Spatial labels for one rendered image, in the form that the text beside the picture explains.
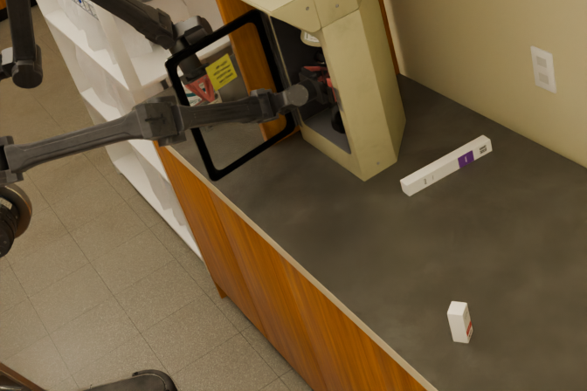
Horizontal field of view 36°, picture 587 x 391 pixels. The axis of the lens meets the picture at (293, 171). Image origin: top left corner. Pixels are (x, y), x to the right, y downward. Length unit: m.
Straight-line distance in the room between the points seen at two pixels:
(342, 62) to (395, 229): 0.43
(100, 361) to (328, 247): 1.63
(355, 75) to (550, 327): 0.79
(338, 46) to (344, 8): 0.10
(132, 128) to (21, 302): 2.29
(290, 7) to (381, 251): 0.62
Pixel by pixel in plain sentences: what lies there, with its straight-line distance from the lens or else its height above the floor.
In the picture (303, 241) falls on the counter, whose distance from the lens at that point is 2.30.
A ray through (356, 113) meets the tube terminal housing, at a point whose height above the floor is 1.14.
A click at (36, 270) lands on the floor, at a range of 4.32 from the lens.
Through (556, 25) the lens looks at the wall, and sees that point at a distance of 2.21.
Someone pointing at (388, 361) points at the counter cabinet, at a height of 0.79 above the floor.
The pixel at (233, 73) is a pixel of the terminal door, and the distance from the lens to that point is 2.45.
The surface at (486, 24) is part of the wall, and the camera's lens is 2.43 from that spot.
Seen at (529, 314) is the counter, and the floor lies 0.94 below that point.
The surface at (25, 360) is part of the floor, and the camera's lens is 3.89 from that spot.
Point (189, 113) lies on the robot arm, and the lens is 2.10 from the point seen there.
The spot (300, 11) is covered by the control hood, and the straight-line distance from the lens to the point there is 2.14.
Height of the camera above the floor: 2.37
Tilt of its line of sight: 34 degrees down
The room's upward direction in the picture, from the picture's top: 18 degrees counter-clockwise
